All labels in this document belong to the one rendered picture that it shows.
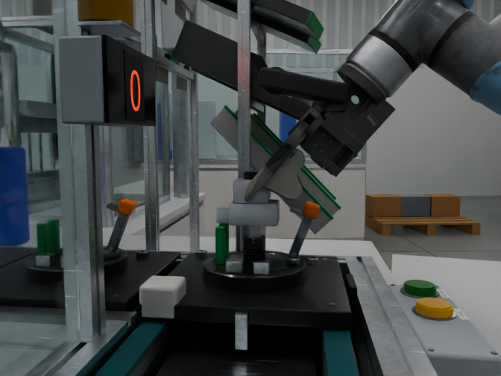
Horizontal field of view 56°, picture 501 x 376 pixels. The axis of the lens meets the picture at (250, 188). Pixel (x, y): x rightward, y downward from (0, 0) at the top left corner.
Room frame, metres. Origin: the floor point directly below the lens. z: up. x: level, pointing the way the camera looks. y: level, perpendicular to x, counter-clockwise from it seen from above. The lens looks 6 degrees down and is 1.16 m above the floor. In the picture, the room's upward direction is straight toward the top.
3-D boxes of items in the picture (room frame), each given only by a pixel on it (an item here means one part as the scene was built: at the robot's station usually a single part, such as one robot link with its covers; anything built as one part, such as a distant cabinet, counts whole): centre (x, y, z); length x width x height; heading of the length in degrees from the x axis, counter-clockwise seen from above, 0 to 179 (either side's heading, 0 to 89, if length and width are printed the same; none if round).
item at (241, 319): (0.50, 0.01, 0.95); 0.01 x 0.01 x 0.04; 83
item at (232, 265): (0.58, 0.02, 1.00); 0.02 x 0.01 x 0.02; 83
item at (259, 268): (0.57, -0.01, 1.00); 0.02 x 0.01 x 0.02; 83
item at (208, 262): (0.62, -0.01, 0.98); 0.14 x 0.14 x 0.02
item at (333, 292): (0.62, -0.01, 0.96); 0.24 x 0.24 x 0.02; 83
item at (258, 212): (0.63, 0.00, 1.08); 0.08 x 0.04 x 0.07; 83
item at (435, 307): (0.51, -0.21, 0.96); 0.04 x 0.04 x 0.02
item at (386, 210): (5.93, -2.15, 0.20); 1.20 x 0.80 x 0.41; 93
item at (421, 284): (0.58, -0.22, 0.96); 0.04 x 0.04 x 0.02
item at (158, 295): (0.54, 0.10, 0.97); 0.05 x 0.05 x 0.04; 83
